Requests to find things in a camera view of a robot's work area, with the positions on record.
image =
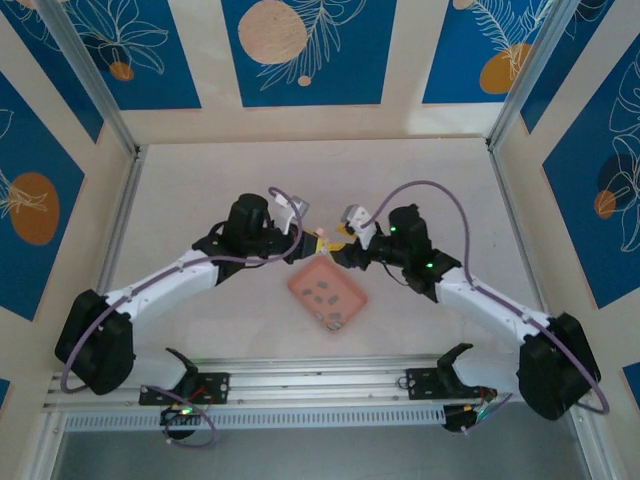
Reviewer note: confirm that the aluminium corner post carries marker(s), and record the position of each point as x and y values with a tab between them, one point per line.
90	75
525	75

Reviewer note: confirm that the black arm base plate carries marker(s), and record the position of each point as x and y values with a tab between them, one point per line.
220	387
422	384

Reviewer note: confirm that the blue floral wall panel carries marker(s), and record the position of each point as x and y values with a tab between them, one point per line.
165	85
565	75
460	50
580	225
30	275
50	65
632	380
350	75
4	395

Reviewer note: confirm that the aluminium table side rail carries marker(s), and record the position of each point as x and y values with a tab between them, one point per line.
122	215
517	225

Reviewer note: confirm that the pink plastic tray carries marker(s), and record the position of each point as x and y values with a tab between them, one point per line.
347	290

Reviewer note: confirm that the aluminium frame leg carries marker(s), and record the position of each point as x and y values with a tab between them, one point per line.
595	445
45	450

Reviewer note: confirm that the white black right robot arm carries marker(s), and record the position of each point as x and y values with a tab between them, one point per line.
480	305

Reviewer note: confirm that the aluminium frame beam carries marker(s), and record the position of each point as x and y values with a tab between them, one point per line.
320	380

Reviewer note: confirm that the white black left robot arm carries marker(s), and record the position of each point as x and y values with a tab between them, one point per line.
165	285

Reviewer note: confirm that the black control board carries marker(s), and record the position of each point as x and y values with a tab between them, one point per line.
462	420
180	416

